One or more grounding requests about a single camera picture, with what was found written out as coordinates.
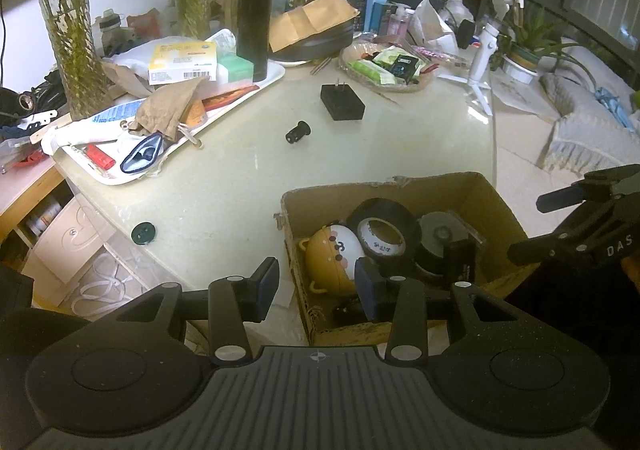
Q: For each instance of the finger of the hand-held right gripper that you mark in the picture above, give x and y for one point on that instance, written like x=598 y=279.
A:
x=590 y=240
x=555 y=200

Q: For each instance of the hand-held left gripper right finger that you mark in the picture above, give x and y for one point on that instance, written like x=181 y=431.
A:
x=367 y=287

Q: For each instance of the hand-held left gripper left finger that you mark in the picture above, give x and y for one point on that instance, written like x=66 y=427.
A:
x=265 y=280

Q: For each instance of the yellow bear-shaped case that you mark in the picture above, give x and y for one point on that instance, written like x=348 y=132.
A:
x=325 y=265

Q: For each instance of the black tape roll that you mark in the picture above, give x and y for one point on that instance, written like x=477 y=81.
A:
x=400 y=215

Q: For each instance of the thick dark tape roll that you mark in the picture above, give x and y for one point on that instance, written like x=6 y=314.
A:
x=435 y=230

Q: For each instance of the brown cardboard box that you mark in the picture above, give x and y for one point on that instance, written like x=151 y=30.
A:
x=320 y=210

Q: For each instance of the clear plastic case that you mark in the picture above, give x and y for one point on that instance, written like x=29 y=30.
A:
x=460 y=257

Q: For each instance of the grey fringed rug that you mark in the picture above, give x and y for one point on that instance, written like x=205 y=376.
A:
x=585 y=130

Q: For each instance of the dark green round cap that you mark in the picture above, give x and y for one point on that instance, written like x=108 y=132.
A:
x=144 y=233

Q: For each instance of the potted green plant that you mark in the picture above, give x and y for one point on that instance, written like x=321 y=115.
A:
x=525 y=62

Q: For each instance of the small black lens piece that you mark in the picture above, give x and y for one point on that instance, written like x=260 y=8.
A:
x=298 y=131

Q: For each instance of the white tripod gimbal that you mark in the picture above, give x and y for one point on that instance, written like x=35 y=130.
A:
x=482 y=60

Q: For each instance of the orange packet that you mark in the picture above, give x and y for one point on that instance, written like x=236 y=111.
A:
x=196 y=112

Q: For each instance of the red flat packet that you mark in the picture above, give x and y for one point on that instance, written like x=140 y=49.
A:
x=230 y=97

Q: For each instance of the black power adapter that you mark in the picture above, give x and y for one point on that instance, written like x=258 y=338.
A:
x=342 y=102

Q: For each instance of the brown cloth pouch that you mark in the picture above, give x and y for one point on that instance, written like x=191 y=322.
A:
x=165 y=107

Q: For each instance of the black packet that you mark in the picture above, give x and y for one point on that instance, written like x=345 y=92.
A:
x=406 y=67

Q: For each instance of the white drawer cabinet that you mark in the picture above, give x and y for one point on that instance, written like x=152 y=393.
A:
x=70 y=235

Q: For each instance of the wicker basket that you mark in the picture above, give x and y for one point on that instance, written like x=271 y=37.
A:
x=385 y=86

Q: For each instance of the white plastic tray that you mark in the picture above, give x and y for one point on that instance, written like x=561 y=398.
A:
x=272 y=75

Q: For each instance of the red lighter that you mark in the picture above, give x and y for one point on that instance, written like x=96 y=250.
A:
x=99 y=157

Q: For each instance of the white plastic bag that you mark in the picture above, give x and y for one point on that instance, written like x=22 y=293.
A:
x=430 y=27

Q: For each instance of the green and white box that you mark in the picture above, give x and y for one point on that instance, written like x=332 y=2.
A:
x=235 y=67

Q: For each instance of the green packet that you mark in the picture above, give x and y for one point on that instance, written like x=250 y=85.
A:
x=370 y=71

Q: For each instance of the white tube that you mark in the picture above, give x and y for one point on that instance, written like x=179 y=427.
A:
x=107 y=115

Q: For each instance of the yellow and white box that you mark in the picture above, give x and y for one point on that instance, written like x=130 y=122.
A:
x=182 y=62

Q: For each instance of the pink bottle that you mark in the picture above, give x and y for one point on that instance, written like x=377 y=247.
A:
x=398 y=24

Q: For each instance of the black oval case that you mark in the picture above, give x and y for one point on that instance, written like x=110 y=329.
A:
x=325 y=45

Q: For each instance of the black thermos bottle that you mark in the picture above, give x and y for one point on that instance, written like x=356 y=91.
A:
x=255 y=25

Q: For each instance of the crumpled white bag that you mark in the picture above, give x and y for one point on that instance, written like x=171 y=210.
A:
x=130 y=62

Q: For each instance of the wooden side table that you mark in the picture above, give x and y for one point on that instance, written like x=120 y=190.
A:
x=20 y=200

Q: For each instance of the blue box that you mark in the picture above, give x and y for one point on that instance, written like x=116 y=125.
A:
x=376 y=12

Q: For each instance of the brown paper envelope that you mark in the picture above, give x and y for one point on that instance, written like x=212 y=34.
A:
x=315 y=20

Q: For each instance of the large glass vase with stems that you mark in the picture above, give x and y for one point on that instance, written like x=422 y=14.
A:
x=75 y=60

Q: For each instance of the black camera gear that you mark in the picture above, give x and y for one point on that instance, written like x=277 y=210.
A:
x=20 y=102

